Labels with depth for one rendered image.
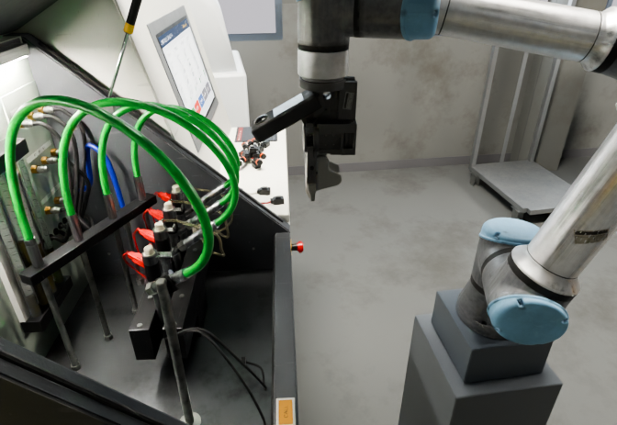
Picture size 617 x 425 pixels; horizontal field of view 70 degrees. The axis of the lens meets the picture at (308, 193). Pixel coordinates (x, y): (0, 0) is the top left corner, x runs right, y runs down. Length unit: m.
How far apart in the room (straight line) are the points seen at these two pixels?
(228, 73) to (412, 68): 1.64
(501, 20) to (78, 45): 0.84
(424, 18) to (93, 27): 0.72
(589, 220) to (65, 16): 1.04
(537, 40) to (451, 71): 2.92
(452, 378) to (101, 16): 1.07
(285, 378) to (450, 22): 0.64
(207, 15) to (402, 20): 1.82
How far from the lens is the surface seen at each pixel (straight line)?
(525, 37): 0.78
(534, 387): 1.11
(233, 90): 2.40
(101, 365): 1.09
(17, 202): 0.87
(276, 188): 1.32
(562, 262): 0.79
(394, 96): 3.57
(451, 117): 3.81
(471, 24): 0.76
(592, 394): 2.32
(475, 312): 1.01
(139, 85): 1.10
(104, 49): 1.10
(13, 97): 1.05
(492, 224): 0.94
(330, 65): 0.65
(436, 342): 1.12
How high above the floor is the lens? 1.60
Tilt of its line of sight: 29 degrees down
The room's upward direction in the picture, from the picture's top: straight up
